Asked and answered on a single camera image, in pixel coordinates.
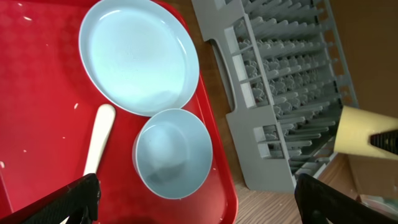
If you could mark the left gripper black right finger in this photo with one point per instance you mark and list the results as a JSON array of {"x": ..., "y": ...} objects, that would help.
[{"x": 319, "y": 203}]

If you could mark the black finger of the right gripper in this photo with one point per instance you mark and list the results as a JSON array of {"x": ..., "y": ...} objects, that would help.
[{"x": 386, "y": 141}]

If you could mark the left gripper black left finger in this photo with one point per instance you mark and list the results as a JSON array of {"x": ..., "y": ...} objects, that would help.
[{"x": 76, "y": 202}]

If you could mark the yellow plastic cup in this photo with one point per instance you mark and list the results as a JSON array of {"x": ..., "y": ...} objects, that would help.
[{"x": 355, "y": 128}]

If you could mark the white plastic spoon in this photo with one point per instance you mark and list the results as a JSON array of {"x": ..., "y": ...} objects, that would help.
[{"x": 101, "y": 129}]

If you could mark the light blue rice bowl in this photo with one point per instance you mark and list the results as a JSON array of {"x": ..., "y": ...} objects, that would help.
[{"x": 173, "y": 154}]

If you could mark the large light blue plate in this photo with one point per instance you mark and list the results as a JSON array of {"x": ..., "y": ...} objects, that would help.
[{"x": 138, "y": 55}]

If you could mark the grey dishwasher rack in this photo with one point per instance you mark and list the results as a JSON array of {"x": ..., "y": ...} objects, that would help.
[{"x": 286, "y": 78}]

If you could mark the red serving tray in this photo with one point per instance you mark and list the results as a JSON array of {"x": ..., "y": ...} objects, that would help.
[{"x": 48, "y": 105}]

